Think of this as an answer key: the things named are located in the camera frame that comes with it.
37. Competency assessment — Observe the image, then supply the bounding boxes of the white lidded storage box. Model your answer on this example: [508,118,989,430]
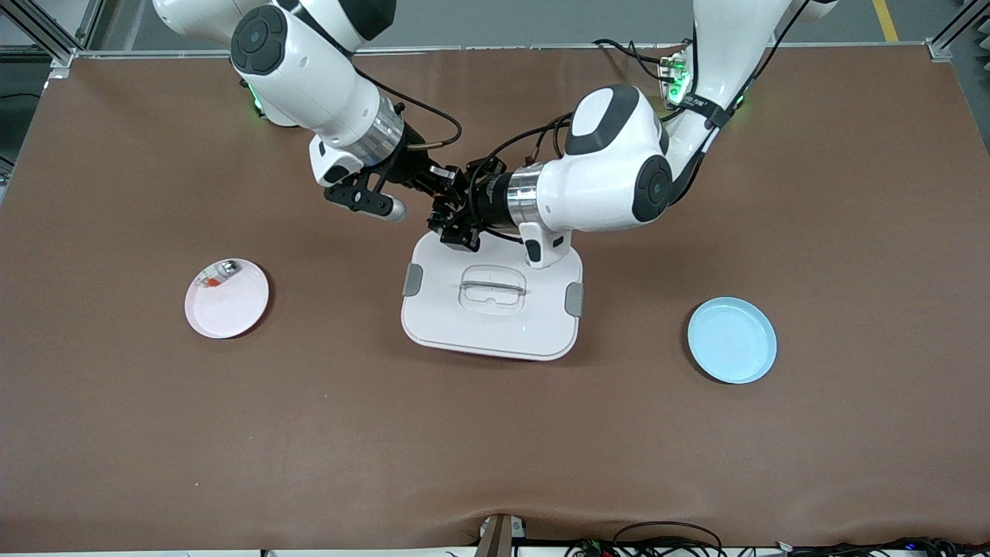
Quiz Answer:
[401,231,585,362]

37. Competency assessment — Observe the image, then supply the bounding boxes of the small silver orange component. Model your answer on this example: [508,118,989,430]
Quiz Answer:
[196,261,241,290]

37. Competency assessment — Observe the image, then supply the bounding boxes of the pink round plate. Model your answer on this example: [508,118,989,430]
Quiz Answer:
[184,258,271,340]

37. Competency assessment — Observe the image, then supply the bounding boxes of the brown table mat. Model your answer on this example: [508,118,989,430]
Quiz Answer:
[0,45,990,552]

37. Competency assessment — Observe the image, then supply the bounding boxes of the blue round plate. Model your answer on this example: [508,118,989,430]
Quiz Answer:
[688,297,777,385]

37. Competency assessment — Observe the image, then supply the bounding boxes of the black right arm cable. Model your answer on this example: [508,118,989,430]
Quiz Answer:
[352,70,464,152]

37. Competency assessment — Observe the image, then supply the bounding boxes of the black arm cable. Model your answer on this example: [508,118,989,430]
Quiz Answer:
[352,70,464,152]
[464,0,810,210]

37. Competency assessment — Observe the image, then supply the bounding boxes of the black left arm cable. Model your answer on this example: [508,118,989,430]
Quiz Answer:
[464,0,810,210]

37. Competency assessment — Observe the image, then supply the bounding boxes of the metal table edge rail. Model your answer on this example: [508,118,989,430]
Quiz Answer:
[73,42,941,60]

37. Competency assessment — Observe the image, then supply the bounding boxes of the black base power cable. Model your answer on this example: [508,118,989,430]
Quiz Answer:
[592,37,683,84]

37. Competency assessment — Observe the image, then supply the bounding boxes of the brown table edge bracket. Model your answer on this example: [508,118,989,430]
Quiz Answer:
[473,513,529,557]

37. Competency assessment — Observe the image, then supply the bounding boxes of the black cable loop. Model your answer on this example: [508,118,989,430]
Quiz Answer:
[611,521,725,557]

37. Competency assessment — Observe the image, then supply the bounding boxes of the aluminium frame post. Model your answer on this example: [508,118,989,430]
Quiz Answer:
[0,0,106,78]
[927,0,990,64]

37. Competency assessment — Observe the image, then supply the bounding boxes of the black cable bundle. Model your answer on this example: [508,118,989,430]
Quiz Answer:
[777,535,990,557]

